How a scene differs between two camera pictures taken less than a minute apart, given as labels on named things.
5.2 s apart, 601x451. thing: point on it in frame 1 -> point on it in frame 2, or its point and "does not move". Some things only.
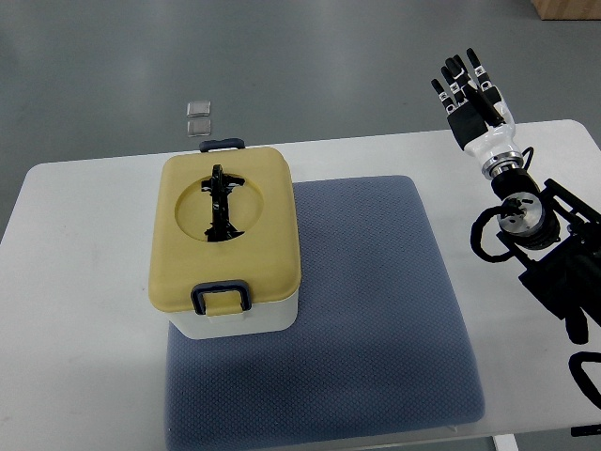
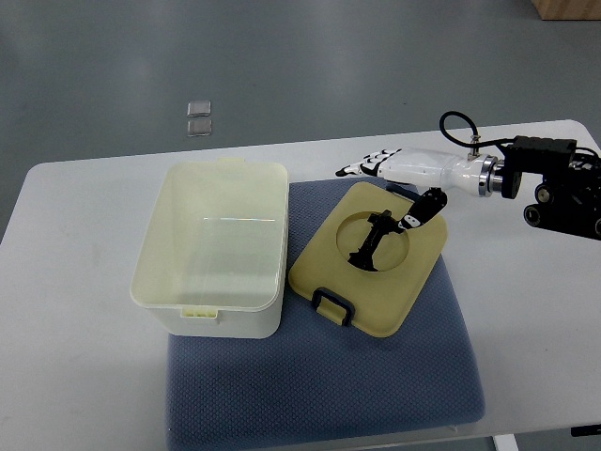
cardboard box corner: (567, 9) does not move
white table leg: (505, 443) does not move
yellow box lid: (263, 210) -> (377, 302)
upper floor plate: (196, 109) does not move
